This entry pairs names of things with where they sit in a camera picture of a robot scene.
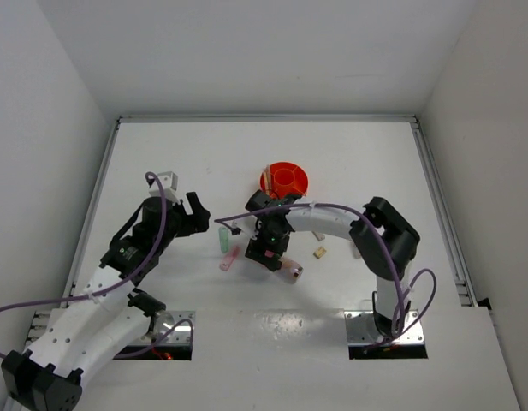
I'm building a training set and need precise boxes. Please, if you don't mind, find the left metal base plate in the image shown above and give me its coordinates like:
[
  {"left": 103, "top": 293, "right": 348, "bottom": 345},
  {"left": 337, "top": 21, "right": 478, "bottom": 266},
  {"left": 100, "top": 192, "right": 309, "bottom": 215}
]
[{"left": 148, "top": 311, "right": 196, "bottom": 347}]

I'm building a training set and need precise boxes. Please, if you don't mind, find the pink correction tape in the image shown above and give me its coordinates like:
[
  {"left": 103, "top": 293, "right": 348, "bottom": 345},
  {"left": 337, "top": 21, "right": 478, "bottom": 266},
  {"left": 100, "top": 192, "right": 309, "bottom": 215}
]
[{"left": 219, "top": 246, "right": 240, "bottom": 271}]

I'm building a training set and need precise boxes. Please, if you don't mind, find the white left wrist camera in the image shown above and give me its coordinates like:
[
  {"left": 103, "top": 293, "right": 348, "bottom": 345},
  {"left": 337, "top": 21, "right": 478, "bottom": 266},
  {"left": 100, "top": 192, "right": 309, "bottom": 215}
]
[{"left": 148, "top": 171, "right": 181, "bottom": 204}]

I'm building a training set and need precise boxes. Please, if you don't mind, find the pale pink eraser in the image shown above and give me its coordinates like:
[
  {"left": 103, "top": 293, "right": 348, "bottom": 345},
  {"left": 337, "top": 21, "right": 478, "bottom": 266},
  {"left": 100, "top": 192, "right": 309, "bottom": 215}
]
[{"left": 351, "top": 242, "right": 361, "bottom": 259}]

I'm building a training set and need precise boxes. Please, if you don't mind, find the pink capped clear tube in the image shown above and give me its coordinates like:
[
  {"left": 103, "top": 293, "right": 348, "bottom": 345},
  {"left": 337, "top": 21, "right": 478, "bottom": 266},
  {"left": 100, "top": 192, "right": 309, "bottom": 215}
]
[{"left": 268, "top": 253, "right": 304, "bottom": 284}]

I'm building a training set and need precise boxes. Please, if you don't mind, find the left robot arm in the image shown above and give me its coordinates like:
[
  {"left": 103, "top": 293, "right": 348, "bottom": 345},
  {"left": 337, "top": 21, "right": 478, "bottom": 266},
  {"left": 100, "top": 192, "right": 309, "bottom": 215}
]
[{"left": 1, "top": 192, "right": 210, "bottom": 410}]

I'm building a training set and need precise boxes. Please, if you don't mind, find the orange highlighter pen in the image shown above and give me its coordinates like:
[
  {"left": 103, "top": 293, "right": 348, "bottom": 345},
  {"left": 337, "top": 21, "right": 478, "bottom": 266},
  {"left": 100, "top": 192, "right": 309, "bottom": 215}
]
[{"left": 269, "top": 169, "right": 280, "bottom": 200}]

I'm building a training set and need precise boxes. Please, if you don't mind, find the green correction tape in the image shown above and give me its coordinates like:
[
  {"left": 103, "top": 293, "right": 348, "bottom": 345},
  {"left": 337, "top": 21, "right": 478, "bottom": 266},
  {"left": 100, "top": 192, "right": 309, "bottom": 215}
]
[{"left": 218, "top": 227, "right": 229, "bottom": 253}]

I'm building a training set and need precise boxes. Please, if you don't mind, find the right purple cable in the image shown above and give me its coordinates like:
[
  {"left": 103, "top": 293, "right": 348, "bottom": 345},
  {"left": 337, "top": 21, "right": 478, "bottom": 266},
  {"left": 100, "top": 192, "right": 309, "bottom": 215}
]
[{"left": 213, "top": 202, "right": 438, "bottom": 350}]

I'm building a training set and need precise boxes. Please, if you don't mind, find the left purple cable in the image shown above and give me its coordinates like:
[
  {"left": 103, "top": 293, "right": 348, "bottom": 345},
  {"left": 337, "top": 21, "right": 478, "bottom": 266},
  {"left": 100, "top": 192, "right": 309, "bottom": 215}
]
[{"left": 0, "top": 171, "right": 194, "bottom": 360}]

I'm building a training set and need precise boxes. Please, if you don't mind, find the small yellow eraser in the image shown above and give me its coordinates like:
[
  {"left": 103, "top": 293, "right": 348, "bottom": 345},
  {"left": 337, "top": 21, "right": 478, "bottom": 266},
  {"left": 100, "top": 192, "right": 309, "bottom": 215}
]
[{"left": 313, "top": 247, "right": 327, "bottom": 259}]

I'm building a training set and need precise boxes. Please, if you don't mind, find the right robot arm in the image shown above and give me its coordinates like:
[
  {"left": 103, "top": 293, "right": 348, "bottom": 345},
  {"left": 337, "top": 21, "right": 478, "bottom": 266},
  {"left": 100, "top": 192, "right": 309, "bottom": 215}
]
[{"left": 245, "top": 190, "right": 420, "bottom": 340}]

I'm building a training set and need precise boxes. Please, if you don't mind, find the cream pen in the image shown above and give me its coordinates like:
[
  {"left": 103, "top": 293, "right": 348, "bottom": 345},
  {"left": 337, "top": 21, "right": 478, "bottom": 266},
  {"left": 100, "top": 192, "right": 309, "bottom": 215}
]
[{"left": 263, "top": 165, "right": 272, "bottom": 194}]

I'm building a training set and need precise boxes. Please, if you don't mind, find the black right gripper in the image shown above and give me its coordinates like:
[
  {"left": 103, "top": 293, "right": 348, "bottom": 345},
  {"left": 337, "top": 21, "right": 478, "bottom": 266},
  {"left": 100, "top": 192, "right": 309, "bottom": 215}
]
[{"left": 246, "top": 219, "right": 291, "bottom": 271}]

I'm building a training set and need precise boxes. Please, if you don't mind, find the orange round desk organizer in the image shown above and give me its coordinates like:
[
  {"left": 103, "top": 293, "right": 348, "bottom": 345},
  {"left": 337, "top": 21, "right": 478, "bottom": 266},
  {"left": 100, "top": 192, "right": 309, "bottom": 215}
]
[{"left": 259, "top": 162, "right": 309, "bottom": 199}]

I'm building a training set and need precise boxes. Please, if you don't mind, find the purple cable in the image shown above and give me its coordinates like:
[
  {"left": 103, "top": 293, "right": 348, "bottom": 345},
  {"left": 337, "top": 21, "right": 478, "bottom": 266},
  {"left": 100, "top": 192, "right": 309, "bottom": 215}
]
[
  {"left": 0, "top": 171, "right": 194, "bottom": 360},
  {"left": 213, "top": 202, "right": 438, "bottom": 350}
]

